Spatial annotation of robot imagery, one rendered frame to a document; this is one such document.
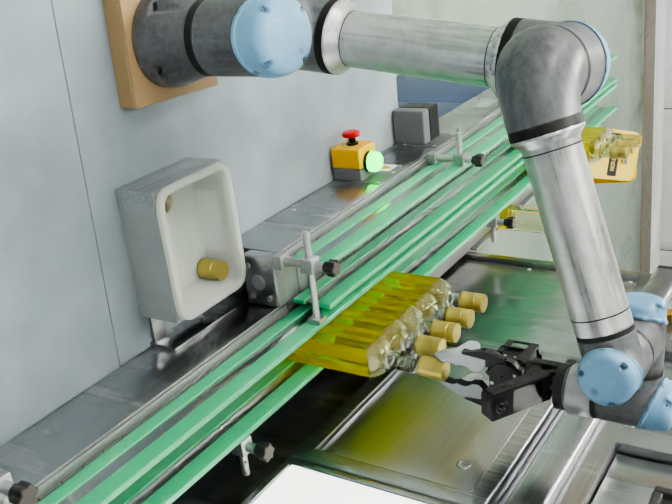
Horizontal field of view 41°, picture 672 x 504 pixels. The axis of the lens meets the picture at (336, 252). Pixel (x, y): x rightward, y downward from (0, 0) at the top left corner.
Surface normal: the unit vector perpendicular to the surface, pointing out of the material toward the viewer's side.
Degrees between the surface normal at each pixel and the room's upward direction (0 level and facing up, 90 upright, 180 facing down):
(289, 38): 5
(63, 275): 0
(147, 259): 90
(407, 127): 90
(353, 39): 87
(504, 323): 90
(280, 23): 5
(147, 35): 70
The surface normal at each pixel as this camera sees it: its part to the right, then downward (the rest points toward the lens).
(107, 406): -0.11, -0.92
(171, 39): -0.22, 0.30
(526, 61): -0.47, -0.36
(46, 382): 0.84, 0.11
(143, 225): -0.53, 0.37
